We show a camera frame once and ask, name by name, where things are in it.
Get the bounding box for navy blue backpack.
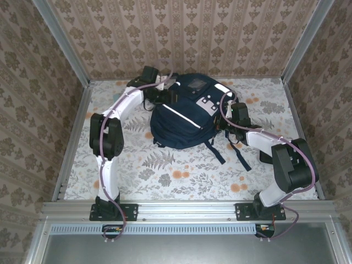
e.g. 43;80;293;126
149;72;252;173

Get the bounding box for floral patterned table covering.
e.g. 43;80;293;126
64;78;320;201

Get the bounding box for grey metal sheet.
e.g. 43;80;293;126
41;222;339;264

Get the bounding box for aluminium right side rail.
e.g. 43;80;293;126
283;78;326;201

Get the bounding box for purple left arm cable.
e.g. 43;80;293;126
98;71;177;245

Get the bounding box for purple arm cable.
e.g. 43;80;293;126
98;71;177;245
219;90;320;243

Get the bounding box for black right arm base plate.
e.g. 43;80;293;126
235;202;287;222

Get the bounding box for aluminium cross rail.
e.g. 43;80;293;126
40;200;337;221

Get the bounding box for aluminium left corner post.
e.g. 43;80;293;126
32;0;92;86

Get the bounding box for aluminium corner post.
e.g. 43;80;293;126
282;0;336;83
32;0;92;86

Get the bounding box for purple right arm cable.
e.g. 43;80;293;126
219;90;320;243

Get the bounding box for aluminium right corner post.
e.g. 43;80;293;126
282;0;336;83

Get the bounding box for aluminium left side rail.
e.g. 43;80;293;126
51;82;94;201

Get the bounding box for light blue slotted cable duct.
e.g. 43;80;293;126
51;223;261;235

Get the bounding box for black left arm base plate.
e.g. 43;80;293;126
89;202;139;222

